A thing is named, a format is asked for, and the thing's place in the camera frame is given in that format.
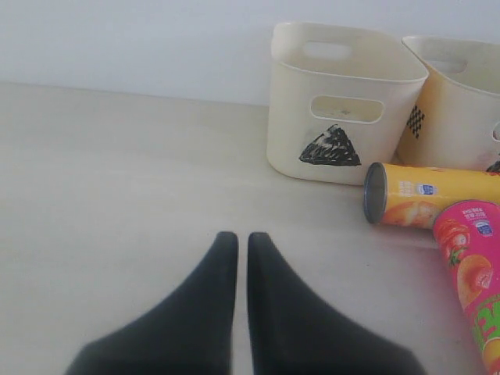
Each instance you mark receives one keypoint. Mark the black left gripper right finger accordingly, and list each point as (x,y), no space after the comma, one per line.
(294,331)

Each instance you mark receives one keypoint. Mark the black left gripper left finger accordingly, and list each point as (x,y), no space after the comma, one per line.
(188,332)

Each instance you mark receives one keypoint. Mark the yellow chips can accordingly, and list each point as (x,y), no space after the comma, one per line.
(408,196)

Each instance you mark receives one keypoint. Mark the pink chips can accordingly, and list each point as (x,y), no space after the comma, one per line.
(467,233)

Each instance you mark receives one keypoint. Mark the cream bin with triangle mark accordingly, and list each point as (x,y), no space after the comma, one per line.
(339,100)

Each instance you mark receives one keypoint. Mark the cream bin with square mark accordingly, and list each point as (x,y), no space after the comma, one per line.
(455,121)

